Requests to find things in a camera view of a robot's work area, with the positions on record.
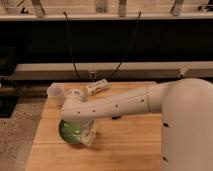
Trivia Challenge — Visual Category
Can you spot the clear gripper body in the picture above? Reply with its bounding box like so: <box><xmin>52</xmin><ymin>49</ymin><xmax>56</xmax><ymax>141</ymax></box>
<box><xmin>79</xmin><ymin>120</ymin><xmax>98</xmax><ymax>146</ymax></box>

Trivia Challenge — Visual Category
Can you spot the black cable left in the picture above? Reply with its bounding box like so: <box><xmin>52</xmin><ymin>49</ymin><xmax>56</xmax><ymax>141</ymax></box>
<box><xmin>62</xmin><ymin>11</ymin><xmax>82</xmax><ymax>81</ymax></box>

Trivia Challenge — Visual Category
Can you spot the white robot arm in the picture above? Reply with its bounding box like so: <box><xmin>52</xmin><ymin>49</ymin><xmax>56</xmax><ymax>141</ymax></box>
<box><xmin>61</xmin><ymin>78</ymin><xmax>213</xmax><ymax>171</ymax></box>

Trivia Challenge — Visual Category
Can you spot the green ceramic bowl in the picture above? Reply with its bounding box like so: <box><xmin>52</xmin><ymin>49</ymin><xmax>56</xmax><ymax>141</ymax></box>
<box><xmin>59</xmin><ymin>120</ymin><xmax>87</xmax><ymax>144</ymax></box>

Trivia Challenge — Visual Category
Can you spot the black cable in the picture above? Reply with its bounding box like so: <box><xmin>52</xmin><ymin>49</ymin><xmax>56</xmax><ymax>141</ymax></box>
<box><xmin>107</xmin><ymin>10</ymin><xmax>142</xmax><ymax>81</ymax></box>
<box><xmin>62</xmin><ymin>11</ymin><xmax>82</xmax><ymax>81</ymax></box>

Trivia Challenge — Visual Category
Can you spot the clear plastic cup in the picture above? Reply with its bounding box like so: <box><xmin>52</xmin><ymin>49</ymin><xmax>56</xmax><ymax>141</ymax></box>
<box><xmin>47</xmin><ymin>83</ymin><xmax>65</xmax><ymax>106</ymax></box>

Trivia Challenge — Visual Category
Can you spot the black phone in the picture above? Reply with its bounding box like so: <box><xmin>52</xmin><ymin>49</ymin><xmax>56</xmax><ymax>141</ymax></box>
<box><xmin>112</xmin><ymin>116</ymin><xmax>121</xmax><ymax>120</ymax></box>

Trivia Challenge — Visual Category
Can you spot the black cable right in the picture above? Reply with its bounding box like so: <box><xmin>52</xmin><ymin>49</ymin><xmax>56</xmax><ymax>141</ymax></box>
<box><xmin>107</xmin><ymin>10</ymin><xmax>142</xmax><ymax>81</ymax></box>

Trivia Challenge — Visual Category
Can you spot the white tube bottle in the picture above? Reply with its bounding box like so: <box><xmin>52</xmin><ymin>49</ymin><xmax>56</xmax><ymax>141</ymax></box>
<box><xmin>86</xmin><ymin>79</ymin><xmax>109</xmax><ymax>95</ymax></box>

